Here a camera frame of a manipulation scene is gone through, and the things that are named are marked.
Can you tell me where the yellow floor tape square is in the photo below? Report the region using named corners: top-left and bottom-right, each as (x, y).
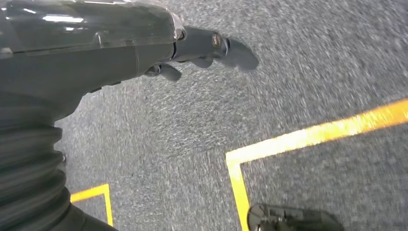
top-left (225, 98), bottom-right (408, 231)

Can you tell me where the black robot foot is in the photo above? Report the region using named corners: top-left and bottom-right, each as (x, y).
top-left (247, 204), bottom-right (345, 231)

